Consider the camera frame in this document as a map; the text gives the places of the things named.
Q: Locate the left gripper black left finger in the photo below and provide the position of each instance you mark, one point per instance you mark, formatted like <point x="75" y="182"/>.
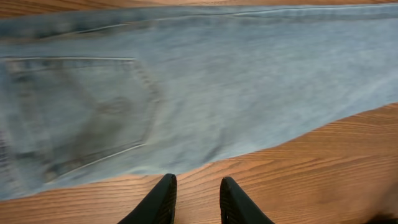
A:
<point x="158" y="206"/>

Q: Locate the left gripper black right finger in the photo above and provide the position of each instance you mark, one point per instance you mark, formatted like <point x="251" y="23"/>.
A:
<point x="237" y="207"/>

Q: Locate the blue denim jeans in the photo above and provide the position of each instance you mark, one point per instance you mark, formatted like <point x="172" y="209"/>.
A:
<point x="89" y="95"/>

